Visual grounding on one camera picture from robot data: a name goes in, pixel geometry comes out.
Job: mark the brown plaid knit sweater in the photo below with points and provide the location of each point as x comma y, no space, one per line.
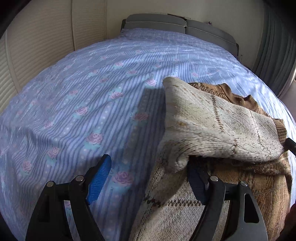
228,136

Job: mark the green curtain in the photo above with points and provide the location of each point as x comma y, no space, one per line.
276,56

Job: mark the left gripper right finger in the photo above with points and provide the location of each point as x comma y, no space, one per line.
244,220

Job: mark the grey padded headboard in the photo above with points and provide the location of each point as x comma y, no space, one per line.
179,24

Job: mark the blue floral striped duvet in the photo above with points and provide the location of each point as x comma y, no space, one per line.
108,98

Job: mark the cream louvered wardrobe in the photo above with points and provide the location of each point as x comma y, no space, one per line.
42,33

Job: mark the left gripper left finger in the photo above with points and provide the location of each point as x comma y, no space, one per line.
49,220

